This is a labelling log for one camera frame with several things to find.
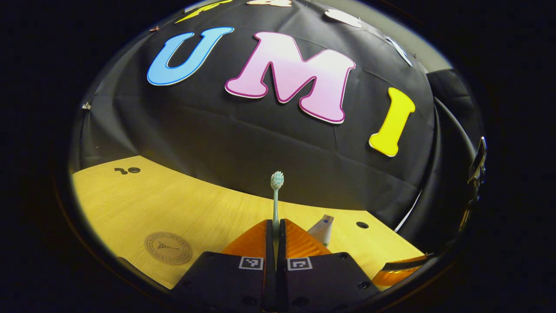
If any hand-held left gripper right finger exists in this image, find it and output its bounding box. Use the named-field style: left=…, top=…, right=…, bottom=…
left=278, top=219, right=381, bottom=311

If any light blue toothbrush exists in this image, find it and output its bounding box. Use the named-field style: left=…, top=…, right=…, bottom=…
left=271, top=171, right=285, bottom=261

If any white toothpaste tube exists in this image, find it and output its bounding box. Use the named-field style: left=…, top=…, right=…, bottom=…
left=307, top=214, right=334, bottom=247

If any wooden desktop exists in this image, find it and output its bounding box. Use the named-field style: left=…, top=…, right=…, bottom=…
left=72, top=156, right=424, bottom=290

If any round cork coaster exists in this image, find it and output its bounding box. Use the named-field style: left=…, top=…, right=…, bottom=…
left=144, top=232, right=193, bottom=266

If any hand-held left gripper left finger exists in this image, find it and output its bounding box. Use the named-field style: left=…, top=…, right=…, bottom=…
left=172, top=220, right=276, bottom=311

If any black backdrop cloth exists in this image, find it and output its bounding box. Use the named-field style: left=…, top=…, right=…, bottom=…
left=69, top=0, right=485, bottom=253

